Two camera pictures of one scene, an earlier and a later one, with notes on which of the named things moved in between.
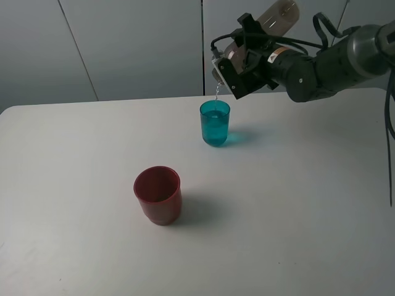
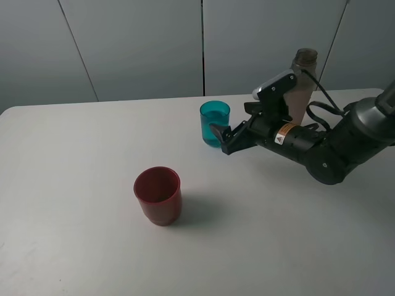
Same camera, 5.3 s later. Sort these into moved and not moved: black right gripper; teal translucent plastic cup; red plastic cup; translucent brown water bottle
Moved: black right gripper; translucent brown water bottle
Not moved: red plastic cup; teal translucent plastic cup
